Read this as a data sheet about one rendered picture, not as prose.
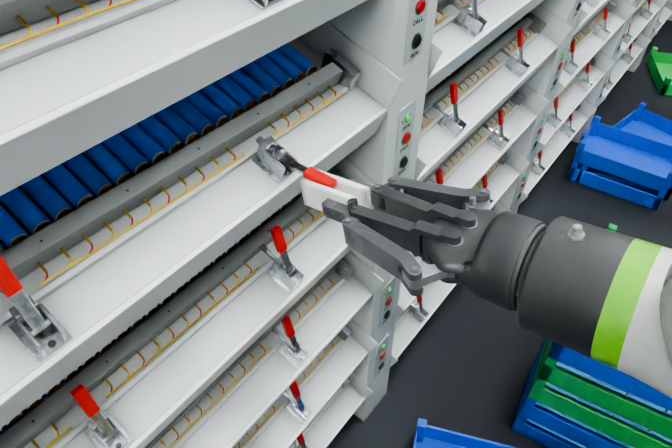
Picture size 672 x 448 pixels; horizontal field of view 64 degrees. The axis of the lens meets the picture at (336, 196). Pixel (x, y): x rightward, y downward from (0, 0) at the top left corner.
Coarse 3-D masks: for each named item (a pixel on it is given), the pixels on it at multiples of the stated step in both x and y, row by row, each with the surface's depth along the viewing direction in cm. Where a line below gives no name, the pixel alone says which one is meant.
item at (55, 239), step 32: (288, 96) 61; (320, 96) 64; (224, 128) 56; (256, 128) 58; (192, 160) 52; (128, 192) 48; (160, 192) 52; (64, 224) 45; (96, 224) 47; (32, 256) 43
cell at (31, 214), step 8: (8, 192) 46; (16, 192) 46; (0, 200) 46; (8, 200) 46; (16, 200) 46; (24, 200) 46; (8, 208) 46; (16, 208) 45; (24, 208) 45; (32, 208) 46; (16, 216) 46; (24, 216) 45; (32, 216) 45; (40, 216) 45; (24, 224) 45; (32, 224) 45; (40, 224) 45; (32, 232) 45
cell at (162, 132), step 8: (144, 120) 54; (152, 120) 54; (144, 128) 54; (152, 128) 54; (160, 128) 54; (152, 136) 54; (160, 136) 54; (168, 136) 54; (176, 136) 54; (160, 144) 54; (168, 144) 53; (168, 152) 54
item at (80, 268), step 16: (288, 128) 60; (240, 160) 56; (192, 192) 52; (176, 208) 51; (144, 224) 49; (128, 240) 48; (96, 256) 46; (80, 272) 45; (48, 288) 44; (0, 320) 41
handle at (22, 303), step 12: (0, 264) 37; (0, 276) 37; (12, 276) 38; (0, 288) 38; (12, 288) 38; (12, 300) 39; (24, 300) 39; (24, 312) 39; (36, 312) 40; (36, 324) 40
